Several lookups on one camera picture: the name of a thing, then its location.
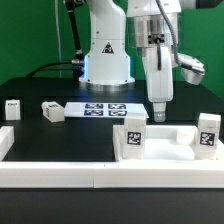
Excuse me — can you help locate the white U-shaped obstacle fence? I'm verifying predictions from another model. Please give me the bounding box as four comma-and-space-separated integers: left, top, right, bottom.
0, 126, 224, 188

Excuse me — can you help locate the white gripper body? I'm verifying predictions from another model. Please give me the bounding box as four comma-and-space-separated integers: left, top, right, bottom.
143, 46, 205, 103

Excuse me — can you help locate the white marker base sheet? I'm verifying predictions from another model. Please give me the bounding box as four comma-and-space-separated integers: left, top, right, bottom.
65, 102, 146, 118

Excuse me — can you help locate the white square tabletop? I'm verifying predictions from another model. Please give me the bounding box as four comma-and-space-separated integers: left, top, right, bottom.
113, 125, 224, 162

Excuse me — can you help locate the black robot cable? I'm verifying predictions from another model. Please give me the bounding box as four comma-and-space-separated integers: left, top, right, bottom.
25, 0, 85, 79

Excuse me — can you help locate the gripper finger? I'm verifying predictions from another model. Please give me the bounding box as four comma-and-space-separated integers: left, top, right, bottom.
153, 102, 166, 122

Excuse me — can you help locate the white thin cable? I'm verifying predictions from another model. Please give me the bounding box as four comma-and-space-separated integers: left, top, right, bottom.
54, 0, 64, 79

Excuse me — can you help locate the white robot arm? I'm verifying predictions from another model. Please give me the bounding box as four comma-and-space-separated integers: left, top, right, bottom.
80, 0, 223, 122

